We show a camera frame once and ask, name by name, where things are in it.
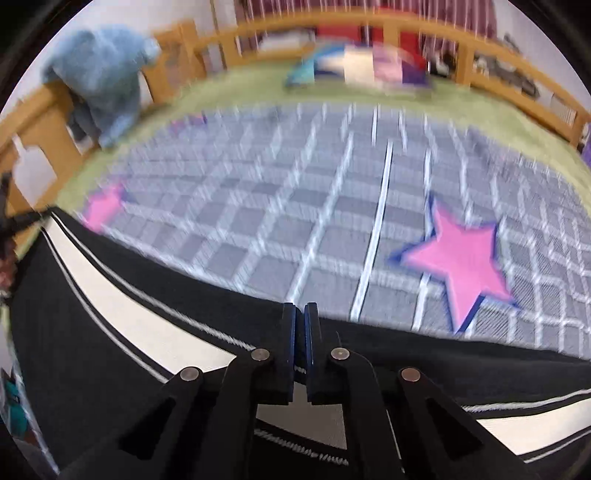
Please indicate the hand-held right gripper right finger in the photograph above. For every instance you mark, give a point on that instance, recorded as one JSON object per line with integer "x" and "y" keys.
{"x": 310, "y": 360}

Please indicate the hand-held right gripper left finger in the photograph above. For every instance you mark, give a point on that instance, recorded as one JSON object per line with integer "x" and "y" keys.
{"x": 288, "y": 360}

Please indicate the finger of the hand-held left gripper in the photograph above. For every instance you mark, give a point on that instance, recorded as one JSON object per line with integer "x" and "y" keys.
{"x": 18, "y": 221}

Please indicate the black pants with white stripe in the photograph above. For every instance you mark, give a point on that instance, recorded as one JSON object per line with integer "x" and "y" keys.
{"x": 92, "y": 323}

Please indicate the checked blanket with pink stars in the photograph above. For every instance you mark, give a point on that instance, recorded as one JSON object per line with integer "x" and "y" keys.
{"x": 277, "y": 207}

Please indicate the light blue fleece towel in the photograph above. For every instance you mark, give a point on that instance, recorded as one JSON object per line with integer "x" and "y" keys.
{"x": 106, "y": 78}

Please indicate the geometric patterned pillow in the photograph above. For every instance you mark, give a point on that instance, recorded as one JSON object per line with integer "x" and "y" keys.
{"x": 355, "y": 64}

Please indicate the red chair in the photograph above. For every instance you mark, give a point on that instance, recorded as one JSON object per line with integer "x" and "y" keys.
{"x": 339, "y": 32}
{"x": 401, "y": 41}

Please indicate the maroon striped curtain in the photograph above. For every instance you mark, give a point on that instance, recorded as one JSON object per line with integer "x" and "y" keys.
{"x": 438, "y": 14}

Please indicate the wooden bed frame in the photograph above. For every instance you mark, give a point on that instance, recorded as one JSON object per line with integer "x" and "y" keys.
{"x": 41, "y": 134}

